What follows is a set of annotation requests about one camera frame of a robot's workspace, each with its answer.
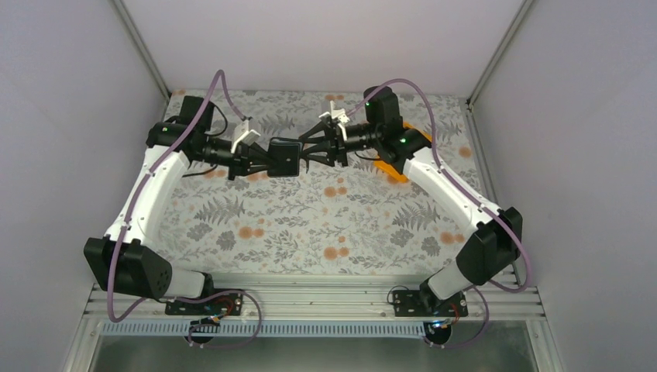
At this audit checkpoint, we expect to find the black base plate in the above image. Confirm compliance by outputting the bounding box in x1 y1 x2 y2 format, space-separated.
164 293 244 316
388 288 469 318

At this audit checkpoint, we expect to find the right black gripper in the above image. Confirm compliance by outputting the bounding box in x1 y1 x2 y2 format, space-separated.
298 121 380 167

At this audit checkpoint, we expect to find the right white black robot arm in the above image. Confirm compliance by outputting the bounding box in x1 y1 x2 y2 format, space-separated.
299 85 522 315

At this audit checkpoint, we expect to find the orange plastic bin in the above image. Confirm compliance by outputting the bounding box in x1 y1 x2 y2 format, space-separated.
373 122 432 184

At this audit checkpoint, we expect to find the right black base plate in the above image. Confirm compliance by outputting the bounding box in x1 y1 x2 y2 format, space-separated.
388 288 469 318

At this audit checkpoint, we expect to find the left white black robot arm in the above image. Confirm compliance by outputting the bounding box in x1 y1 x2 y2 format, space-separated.
84 95 270 314

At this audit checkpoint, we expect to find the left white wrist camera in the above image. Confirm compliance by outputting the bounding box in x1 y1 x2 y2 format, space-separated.
230 118 261 154

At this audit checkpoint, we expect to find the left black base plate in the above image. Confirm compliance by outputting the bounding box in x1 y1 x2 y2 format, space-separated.
164 293 244 316

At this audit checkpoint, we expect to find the floral table mat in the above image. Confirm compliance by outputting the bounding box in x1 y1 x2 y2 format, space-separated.
148 90 481 275

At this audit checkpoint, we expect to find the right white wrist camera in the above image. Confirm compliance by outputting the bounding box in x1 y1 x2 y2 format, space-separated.
319 100 350 140

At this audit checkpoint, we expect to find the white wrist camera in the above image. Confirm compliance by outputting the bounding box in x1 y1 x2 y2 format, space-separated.
319 100 350 140
230 118 261 154

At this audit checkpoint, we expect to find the black card holder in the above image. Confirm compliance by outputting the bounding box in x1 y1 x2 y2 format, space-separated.
267 137 303 177

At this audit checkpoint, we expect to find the grey slotted cable duct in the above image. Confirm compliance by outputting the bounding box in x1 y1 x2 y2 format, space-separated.
100 319 425 339

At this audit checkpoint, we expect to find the aluminium rail frame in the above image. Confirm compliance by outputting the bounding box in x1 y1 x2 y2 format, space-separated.
84 274 546 322

